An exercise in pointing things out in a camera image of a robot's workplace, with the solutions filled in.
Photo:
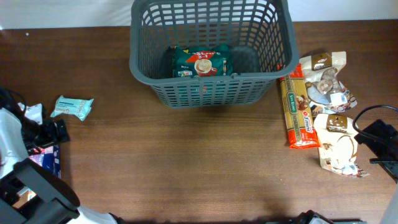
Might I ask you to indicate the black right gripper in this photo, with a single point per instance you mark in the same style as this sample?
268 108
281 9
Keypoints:
376 137

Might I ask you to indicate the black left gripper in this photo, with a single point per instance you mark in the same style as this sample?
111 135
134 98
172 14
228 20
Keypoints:
50 132

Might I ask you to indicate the Kleenex tissue multipack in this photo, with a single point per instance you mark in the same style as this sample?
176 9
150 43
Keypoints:
49 159

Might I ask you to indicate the teal wet wipes pack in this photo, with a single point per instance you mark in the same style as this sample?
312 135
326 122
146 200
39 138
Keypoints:
77 107

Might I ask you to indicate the green Nescafe coffee bag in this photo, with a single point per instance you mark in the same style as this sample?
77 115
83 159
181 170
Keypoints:
202 61

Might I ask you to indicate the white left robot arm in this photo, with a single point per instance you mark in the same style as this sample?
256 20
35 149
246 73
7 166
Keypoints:
31 194

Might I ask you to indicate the San Remo spaghetti pack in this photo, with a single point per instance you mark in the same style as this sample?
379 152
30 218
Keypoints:
298 115

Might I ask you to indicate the coconut pouch beige brown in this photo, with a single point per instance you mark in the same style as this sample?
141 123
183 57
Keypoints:
338 148

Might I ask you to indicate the mushroom pouch beige brown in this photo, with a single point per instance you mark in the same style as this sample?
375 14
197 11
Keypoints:
326 94

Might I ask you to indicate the grey plastic basket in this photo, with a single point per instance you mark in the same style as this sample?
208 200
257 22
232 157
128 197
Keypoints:
260 35

